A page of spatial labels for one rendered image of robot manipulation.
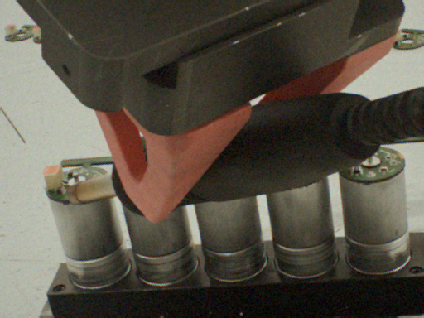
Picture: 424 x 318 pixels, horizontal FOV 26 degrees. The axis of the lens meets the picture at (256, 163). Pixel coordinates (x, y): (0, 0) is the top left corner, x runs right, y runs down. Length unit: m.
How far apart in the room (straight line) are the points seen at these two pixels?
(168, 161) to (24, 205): 0.29
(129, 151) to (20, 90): 0.38
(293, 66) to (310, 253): 0.16
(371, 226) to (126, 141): 0.12
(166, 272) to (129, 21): 0.20
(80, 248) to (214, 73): 0.19
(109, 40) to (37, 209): 0.32
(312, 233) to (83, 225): 0.09
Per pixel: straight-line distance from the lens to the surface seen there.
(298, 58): 0.19
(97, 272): 0.36
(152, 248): 0.35
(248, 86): 0.18
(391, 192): 0.33
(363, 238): 0.34
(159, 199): 0.23
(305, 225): 0.33
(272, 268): 0.35
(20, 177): 0.51
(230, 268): 0.35
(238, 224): 0.34
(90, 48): 0.15
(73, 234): 0.35
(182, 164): 0.19
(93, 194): 0.31
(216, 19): 0.16
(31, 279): 0.42
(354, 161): 0.19
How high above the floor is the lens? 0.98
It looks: 29 degrees down
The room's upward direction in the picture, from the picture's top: 9 degrees counter-clockwise
